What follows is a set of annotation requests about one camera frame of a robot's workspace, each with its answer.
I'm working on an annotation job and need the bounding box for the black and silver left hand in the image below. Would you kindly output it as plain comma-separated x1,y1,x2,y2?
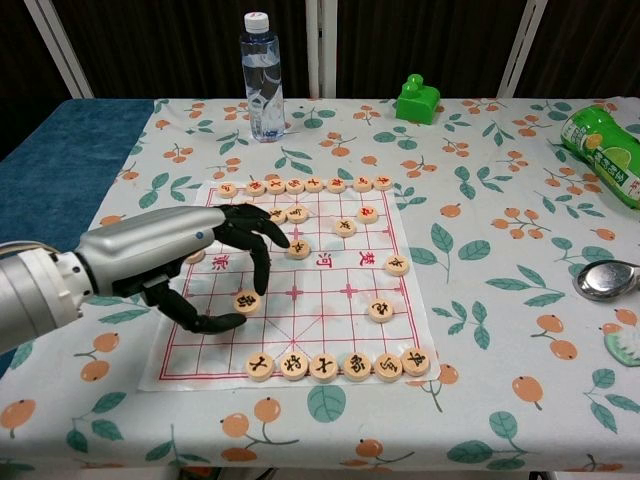
73,201,292,335

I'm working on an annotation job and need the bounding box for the white red-lined chess board sheet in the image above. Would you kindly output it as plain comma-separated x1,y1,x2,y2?
138,178,442,394

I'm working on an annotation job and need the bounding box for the blue cloth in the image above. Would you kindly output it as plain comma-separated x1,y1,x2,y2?
0,98,156,377

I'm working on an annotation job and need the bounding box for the clear plastic water bottle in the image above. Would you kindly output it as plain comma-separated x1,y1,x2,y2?
240,11,287,143

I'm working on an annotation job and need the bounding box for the green plastic toy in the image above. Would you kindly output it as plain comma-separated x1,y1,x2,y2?
395,73,442,122

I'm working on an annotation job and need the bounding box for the floral fruit print tablecloth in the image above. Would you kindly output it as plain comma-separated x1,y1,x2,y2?
0,97,640,480

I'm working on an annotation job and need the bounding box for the metal spoon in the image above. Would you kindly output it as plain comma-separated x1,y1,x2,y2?
572,259,640,303

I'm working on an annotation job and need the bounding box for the green chip can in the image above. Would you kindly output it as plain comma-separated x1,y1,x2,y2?
558,105,640,211

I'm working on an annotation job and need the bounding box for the green white brush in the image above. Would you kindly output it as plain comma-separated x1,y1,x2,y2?
602,327,640,369

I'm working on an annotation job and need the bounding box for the white frame post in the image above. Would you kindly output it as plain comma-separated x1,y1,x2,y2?
496,0,547,99
23,0,95,99
306,0,340,99

